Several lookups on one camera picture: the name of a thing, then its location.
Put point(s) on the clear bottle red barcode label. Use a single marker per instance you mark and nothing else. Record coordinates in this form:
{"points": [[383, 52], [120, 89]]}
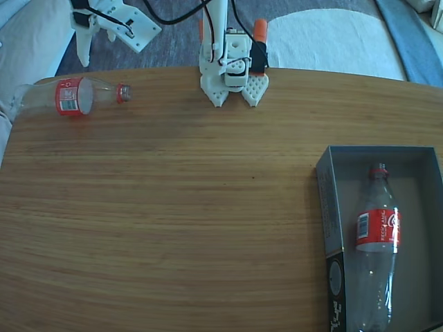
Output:
{"points": [[69, 97]]}

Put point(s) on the clear bottle Coca-Cola script label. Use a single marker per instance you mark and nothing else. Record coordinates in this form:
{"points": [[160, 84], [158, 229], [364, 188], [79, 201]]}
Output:
{"points": [[377, 228]]}

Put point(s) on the grey cardboard box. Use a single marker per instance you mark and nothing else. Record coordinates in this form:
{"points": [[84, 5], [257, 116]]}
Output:
{"points": [[422, 242]]}

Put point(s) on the white sofa cushion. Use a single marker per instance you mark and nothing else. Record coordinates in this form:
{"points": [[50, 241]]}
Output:
{"points": [[31, 41]]}

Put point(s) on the white rug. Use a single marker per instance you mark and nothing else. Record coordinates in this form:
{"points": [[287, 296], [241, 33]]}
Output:
{"points": [[328, 41]]}

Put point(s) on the blue blanket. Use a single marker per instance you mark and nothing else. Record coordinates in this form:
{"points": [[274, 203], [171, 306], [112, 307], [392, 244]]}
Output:
{"points": [[408, 41]]}

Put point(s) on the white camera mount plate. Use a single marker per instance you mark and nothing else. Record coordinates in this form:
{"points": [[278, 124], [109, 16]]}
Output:
{"points": [[138, 31]]}

